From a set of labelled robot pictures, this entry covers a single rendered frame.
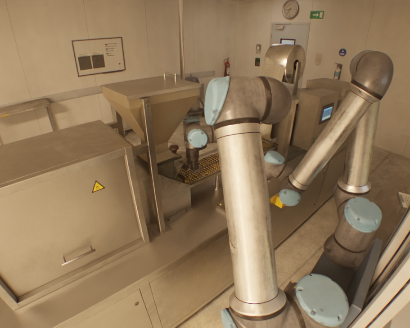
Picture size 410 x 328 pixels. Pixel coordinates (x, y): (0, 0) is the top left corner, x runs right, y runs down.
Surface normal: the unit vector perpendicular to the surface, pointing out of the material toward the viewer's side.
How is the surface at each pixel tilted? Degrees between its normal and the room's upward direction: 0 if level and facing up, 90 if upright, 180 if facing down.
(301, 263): 0
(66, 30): 90
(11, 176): 0
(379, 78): 63
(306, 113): 90
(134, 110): 114
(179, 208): 90
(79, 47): 90
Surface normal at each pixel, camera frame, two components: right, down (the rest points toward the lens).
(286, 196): -0.37, 0.53
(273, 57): -0.73, 0.00
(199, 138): 0.15, 0.49
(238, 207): -0.47, 0.04
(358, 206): -0.03, -0.82
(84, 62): 0.63, 0.39
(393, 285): -0.70, 0.36
